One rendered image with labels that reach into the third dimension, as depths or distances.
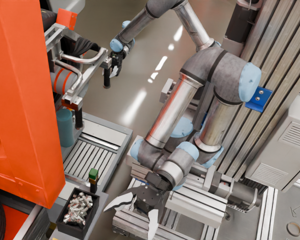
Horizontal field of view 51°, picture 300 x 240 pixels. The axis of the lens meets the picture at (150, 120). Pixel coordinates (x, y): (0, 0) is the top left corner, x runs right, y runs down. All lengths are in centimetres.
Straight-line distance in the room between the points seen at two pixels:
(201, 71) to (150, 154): 33
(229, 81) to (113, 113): 182
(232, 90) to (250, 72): 8
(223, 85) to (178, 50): 249
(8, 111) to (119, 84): 195
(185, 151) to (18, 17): 61
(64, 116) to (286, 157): 111
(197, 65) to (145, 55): 233
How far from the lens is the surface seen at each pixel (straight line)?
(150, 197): 91
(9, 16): 89
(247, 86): 102
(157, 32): 372
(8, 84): 103
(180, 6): 172
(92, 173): 162
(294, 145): 143
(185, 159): 100
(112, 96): 287
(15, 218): 200
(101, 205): 177
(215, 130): 121
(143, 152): 111
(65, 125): 176
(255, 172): 160
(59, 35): 164
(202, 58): 105
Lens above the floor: 206
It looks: 49 degrees down
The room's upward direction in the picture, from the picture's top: 12 degrees clockwise
